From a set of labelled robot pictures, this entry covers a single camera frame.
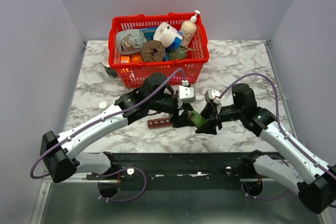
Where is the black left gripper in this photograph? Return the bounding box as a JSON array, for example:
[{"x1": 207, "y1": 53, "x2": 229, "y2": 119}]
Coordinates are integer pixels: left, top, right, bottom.
[{"x1": 149, "y1": 96, "x2": 196, "y2": 130}]

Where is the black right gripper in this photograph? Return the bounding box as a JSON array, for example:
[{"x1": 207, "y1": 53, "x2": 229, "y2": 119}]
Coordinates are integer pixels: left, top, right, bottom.
[{"x1": 194, "y1": 101, "x2": 244, "y2": 135}]

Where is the green pill bottle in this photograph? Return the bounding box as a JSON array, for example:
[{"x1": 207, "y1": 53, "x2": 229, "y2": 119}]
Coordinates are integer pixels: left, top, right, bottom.
[{"x1": 188, "y1": 110, "x2": 207, "y2": 128}]

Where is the brown weekly pill organizer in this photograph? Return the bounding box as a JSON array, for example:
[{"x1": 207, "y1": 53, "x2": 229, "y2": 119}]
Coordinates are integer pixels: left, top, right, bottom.
[{"x1": 147, "y1": 117, "x2": 172, "y2": 130}]

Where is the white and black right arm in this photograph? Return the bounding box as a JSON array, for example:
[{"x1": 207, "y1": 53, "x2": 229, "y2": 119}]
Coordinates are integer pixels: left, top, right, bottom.
[{"x1": 196, "y1": 83, "x2": 335, "y2": 214}]

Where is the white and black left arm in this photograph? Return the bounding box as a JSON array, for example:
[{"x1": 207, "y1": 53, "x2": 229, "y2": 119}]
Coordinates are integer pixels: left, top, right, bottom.
[{"x1": 40, "y1": 73, "x2": 196, "y2": 183}]

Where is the green round vegetable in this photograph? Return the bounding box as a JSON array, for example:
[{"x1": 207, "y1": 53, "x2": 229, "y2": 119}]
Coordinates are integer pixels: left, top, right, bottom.
[{"x1": 167, "y1": 47, "x2": 187, "y2": 61}]

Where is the red plastic shopping basket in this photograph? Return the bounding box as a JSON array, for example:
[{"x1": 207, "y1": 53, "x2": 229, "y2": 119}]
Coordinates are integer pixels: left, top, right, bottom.
[{"x1": 108, "y1": 13, "x2": 209, "y2": 88}]

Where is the brown round paper package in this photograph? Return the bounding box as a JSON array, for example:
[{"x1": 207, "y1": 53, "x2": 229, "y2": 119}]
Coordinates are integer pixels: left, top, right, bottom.
[{"x1": 141, "y1": 40, "x2": 165, "y2": 62}]

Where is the orange fruit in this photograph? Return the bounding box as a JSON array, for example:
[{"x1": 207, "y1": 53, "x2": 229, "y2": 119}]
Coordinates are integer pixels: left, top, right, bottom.
[{"x1": 130, "y1": 53, "x2": 142, "y2": 63}]

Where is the small orange box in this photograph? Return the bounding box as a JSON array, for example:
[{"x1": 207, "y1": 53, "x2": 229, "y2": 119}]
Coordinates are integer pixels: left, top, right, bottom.
[{"x1": 120, "y1": 55, "x2": 131, "y2": 63}]

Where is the small white-capped bottle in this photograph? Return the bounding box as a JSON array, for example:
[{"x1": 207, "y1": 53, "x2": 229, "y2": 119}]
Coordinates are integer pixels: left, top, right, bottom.
[{"x1": 98, "y1": 101, "x2": 109, "y2": 112}]

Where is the white toilet paper roll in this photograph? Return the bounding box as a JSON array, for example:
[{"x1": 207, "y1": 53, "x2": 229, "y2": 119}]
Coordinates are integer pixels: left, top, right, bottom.
[{"x1": 153, "y1": 22, "x2": 183, "y2": 51}]

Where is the white pump lotion bottle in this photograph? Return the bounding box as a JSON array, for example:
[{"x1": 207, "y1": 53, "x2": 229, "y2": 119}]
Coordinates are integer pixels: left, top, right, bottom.
[{"x1": 180, "y1": 10, "x2": 200, "y2": 48}]

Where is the white dark cup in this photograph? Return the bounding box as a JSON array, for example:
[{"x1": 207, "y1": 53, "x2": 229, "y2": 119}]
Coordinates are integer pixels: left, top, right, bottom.
[{"x1": 102, "y1": 56, "x2": 118, "y2": 78}]

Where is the blue package in basket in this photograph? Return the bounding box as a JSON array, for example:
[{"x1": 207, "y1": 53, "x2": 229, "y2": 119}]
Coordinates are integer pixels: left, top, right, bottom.
[{"x1": 140, "y1": 26, "x2": 158, "y2": 40}]

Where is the grey cartoon snack bag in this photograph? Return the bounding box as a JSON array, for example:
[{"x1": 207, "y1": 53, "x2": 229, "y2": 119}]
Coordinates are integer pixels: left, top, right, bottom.
[{"x1": 115, "y1": 29, "x2": 147, "y2": 55}]

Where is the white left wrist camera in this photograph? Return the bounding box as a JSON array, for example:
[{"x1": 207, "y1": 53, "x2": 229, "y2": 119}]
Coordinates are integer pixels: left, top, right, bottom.
[{"x1": 178, "y1": 80, "x2": 196, "y2": 103}]

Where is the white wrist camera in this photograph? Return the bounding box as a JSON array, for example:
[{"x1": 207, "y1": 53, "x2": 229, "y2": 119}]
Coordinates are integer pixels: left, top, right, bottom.
[
  {"x1": 205, "y1": 90, "x2": 221, "y2": 105},
  {"x1": 178, "y1": 80, "x2": 196, "y2": 103}
]

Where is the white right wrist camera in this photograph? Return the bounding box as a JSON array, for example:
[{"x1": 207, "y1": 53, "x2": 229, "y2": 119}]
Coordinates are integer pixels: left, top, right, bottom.
[{"x1": 205, "y1": 90, "x2": 221, "y2": 105}]

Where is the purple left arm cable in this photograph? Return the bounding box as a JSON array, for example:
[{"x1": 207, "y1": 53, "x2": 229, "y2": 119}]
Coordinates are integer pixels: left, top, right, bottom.
[{"x1": 29, "y1": 67, "x2": 190, "y2": 202}]

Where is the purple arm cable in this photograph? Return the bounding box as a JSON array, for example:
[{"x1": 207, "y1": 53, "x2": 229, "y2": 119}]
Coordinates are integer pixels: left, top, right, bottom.
[
  {"x1": 29, "y1": 67, "x2": 190, "y2": 202},
  {"x1": 215, "y1": 72, "x2": 336, "y2": 209}
]

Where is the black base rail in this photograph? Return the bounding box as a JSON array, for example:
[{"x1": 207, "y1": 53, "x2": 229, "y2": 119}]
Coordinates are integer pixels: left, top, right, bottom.
[{"x1": 87, "y1": 153, "x2": 258, "y2": 191}]

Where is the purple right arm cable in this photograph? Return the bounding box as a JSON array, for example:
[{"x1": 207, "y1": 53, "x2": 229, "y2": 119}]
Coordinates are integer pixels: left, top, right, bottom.
[{"x1": 215, "y1": 72, "x2": 336, "y2": 209}]

